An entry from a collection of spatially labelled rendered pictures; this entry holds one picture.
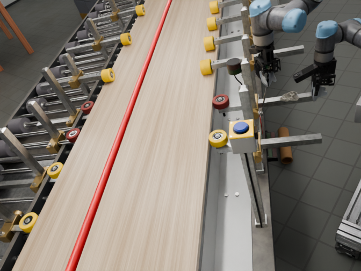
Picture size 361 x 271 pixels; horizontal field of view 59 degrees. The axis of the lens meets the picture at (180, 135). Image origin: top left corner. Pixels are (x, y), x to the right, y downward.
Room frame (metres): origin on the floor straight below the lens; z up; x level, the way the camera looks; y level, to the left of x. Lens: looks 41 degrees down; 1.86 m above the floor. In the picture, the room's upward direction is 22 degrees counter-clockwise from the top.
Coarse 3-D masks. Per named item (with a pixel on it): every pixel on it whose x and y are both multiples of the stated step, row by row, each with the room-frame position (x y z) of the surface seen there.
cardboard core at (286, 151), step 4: (280, 128) 1.66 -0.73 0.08; (284, 128) 1.65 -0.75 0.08; (280, 132) 1.62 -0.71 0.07; (284, 132) 1.61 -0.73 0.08; (288, 132) 1.62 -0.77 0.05; (280, 136) 1.59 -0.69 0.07; (284, 136) 1.57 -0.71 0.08; (288, 136) 1.57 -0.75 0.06; (280, 148) 1.49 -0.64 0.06; (284, 148) 1.46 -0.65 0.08; (288, 148) 1.45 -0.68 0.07; (280, 152) 1.46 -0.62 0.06; (284, 152) 1.43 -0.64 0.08; (288, 152) 1.42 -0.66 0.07; (280, 156) 1.43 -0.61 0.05; (284, 156) 1.40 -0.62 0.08; (288, 156) 1.38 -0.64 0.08; (284, 160) 1.42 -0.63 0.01; (288, 160) 1.40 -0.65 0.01; (292, 160) 1.37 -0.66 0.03
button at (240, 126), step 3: (237, 123) 0.66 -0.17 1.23; (240, 123) 0.66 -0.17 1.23; (243, 123) 0.66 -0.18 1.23; (246, 123) 0.65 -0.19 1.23; (234, 126) 0.66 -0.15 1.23; (237, 126) 0.65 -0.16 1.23; (240, 126) 0.65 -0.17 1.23; (243, 126) 0.64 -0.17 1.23; (246, 126) 0.64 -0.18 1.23; (234, 129) 0.65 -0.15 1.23; (237, 129) 0.64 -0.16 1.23; (240, 129) 0.64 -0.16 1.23; (243, 129) 0.63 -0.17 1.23; (246, 129) 0.63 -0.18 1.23; (240, 132) 0.63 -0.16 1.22
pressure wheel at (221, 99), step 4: (216, 96) 1.24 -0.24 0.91; (220, 96) 1.24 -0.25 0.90; (224, 96) 1.22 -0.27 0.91; (212, 100) 1.23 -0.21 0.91; (216, 100) 1.22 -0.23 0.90; (220, 100) 1.21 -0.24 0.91; (224, 100) 1.20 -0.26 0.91; (228, 100) 1.19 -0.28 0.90; (216, 104) 1.19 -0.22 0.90; (220, 104) 1.18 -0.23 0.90; (224, 104) 1.18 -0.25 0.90; (228, 104) 1.19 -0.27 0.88; (216, 108) 1.19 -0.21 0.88; (220, 108) 1.18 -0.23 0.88; (224, 108) 1.18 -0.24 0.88; (224, 116) 1.21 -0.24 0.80
